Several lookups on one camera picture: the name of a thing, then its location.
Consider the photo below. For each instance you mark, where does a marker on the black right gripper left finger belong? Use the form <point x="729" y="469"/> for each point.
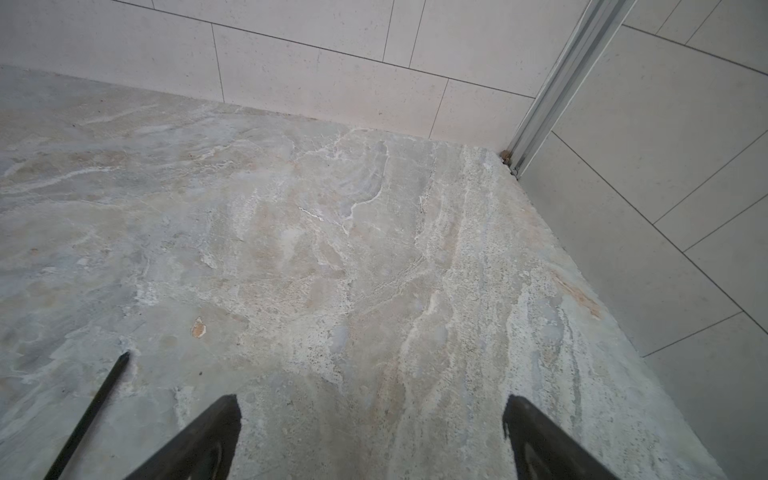
<point x="204" y="449"/>

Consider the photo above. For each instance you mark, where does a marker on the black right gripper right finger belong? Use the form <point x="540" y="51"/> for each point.
<point x="542" y="450"/>

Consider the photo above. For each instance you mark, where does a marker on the orange handled screwdriver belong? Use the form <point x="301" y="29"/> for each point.
<point x="79" y="432"/>

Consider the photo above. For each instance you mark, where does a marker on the aluminium corner profile right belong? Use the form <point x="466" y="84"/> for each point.
<point x="594" y="31"/>

